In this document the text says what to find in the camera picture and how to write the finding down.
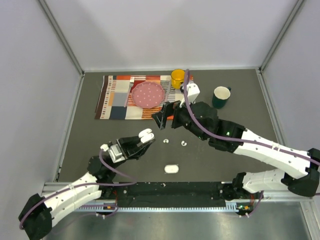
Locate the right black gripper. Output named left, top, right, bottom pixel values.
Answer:
left=151, top=95, right=208, bottom=142

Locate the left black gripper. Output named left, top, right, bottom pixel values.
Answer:
left=108, top=132, right=155, bottom=171

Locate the white oval charging case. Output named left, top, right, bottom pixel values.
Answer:
left=164, top=164, right=179, bottom=174

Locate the dark green white mug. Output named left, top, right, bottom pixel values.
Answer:
left=211, top=86, right=231, bottom=109

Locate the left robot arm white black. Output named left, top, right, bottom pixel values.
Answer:
left=18, top=128, right=155, bottom=240

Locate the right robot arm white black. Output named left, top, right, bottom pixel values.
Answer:
left=152, top=101, right=320, bottom=198

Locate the pink dotted plate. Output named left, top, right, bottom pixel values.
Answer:
left=131, top=81, right=165, bottom=109

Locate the grey knife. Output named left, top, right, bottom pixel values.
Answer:
left=163, top=81, right=171, bottom=103

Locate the yellow glass mug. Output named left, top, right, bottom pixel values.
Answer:
left=171, top=69, right=185, bottom=89

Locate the grey fork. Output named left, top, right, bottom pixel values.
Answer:
left=124, top=76, right=135, bottom=108

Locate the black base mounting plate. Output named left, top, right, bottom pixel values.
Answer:
left=115, top=182, right=239, bottom=208

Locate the colourful checked placemat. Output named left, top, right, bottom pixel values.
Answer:
left=94, top=75, right=184, bottom=120

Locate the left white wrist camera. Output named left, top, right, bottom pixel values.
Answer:
left=100, top=143, right=127, bottom=164

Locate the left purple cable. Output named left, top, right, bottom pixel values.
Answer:
left=18, top=148, right=138, bottom=231

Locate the white slotted cable duct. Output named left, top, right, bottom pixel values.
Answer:
left=75, top=202, right=239, bottom=213

